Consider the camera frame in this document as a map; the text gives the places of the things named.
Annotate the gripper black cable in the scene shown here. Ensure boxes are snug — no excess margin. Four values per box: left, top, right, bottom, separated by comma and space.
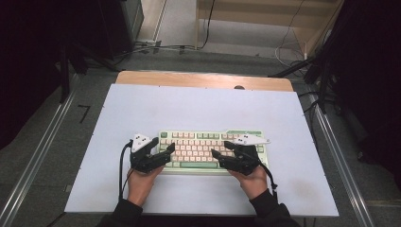
258, 160, 279, 199
118, 140, 134, 201

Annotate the black curtain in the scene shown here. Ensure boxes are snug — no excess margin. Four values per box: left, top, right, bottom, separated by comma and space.
324, 0, 401, 192
0, 0, 103, 151

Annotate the person's dark clothing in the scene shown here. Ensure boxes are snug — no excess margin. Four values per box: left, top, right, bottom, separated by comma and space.
140, 215, 263, 227

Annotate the black hanging cable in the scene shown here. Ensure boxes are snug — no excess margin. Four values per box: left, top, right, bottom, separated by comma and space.
200, 0, 217, 50

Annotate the green and pink keyboard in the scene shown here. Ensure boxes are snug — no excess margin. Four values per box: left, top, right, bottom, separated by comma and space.
157, 129, 270, 176

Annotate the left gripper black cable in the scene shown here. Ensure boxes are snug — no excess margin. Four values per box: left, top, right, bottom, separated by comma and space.
118, 140, 134, 201

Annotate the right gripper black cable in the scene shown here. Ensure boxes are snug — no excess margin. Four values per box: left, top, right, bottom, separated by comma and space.
258, 160, 279, 199

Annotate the bundle of floor cables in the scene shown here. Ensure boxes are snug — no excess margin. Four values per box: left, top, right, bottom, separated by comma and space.
114, 39, 198, 61

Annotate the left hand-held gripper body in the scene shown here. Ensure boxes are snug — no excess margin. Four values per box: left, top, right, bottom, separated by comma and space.
130, 133, 169, 174

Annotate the black cabinet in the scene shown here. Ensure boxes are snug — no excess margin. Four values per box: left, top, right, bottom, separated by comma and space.
97, 0, 146, 61

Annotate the white table board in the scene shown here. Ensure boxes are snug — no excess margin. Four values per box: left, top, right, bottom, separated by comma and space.
64, 83, 340, 218

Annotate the black metal stand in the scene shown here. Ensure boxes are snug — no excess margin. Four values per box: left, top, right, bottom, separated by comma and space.
268, 56, 337, 115
57, 44, 73, 104

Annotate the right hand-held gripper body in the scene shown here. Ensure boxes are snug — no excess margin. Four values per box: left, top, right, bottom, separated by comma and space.
218, 133, 271, 177

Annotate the aluminium floor rail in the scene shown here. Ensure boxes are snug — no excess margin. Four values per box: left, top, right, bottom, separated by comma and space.
306, 94, 376, 227
0, 89, 78, 227

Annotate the person's left hand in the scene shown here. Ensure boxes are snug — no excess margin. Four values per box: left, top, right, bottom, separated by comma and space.
127, 165, 165, 207

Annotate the light wooden shelf unit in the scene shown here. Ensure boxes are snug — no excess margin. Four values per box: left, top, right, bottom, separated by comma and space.
194, 0, 345, 59

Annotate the white floor cable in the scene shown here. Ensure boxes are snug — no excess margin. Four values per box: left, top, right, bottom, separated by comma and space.
274, 0, 307, 69

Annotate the wooden table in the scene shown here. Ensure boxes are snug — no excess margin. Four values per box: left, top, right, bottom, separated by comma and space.
115, 70, 294, 93

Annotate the person's right hand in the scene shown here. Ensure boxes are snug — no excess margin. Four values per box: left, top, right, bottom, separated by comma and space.
235, 165, 269, 201

